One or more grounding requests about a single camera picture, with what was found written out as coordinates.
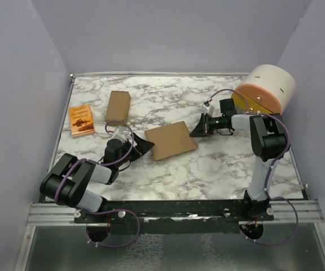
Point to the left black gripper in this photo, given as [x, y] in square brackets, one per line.
[143, 147]

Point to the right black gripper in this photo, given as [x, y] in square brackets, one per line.
[203, 129]

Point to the brown cardboard box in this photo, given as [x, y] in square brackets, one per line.
[172, 139]

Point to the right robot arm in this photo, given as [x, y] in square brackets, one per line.
[269, 141]

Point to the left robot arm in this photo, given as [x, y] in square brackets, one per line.
[66, 183]

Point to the small folded cardboard box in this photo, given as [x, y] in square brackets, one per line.
[118, 107]

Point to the orange book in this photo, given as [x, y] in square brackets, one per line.
[81, 121]

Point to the white cylinder with coloured base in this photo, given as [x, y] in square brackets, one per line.
[267, 89]

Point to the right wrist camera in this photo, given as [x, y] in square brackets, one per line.
[209, 109]

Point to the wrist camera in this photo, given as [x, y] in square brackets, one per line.
[119, 134]
[209, 109]

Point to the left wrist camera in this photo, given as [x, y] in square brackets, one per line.
[119, 134]

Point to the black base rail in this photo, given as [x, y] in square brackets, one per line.
[171, 217]

